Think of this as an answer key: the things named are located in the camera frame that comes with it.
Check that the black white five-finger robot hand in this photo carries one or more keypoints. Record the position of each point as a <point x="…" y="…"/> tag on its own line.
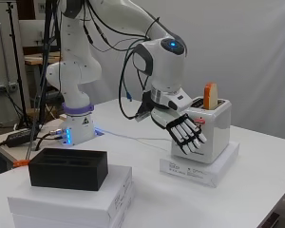
<point x="177" y="101"/>

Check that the red toaster lever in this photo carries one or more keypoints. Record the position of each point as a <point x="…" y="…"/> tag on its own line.
<point x="200" y="121"/>

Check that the bread slice with orange crust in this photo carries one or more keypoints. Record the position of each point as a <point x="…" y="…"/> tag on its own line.
<point x="210" y="96"/>

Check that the white seven-joint robot arm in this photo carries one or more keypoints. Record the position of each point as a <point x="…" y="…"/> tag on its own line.
<point x="76" y="72"/>

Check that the steel white toaster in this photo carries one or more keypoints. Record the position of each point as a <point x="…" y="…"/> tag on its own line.
<point x="216" y="133"/>

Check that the white flat box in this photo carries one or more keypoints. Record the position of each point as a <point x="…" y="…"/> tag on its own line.
<point x="53" y="223"/>
<point x="69" y="202"/>
<point x="199" y="172"/>

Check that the white hanging sheet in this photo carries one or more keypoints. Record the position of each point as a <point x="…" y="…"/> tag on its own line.
<point x="243" y="47"/>

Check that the black foam block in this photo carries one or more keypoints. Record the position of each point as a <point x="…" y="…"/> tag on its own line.
<point x="66" y="172"/>

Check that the wooden desk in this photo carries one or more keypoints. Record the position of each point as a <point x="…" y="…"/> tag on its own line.
<point x="41" y="58"/>

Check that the black power adapter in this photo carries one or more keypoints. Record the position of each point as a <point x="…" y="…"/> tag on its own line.
<point x="20" y="137"/>

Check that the orange clamp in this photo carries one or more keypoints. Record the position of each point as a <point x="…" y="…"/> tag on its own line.
<point x="20" y="163"/>

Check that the black tripod stand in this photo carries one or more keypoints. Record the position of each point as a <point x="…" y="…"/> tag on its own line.
<point x="14" y="47"/>

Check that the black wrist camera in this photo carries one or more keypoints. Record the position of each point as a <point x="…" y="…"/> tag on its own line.
<point x="145" y="107"/>

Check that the black camera mast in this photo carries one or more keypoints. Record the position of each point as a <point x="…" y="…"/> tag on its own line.
<point x="47" y="47"/>

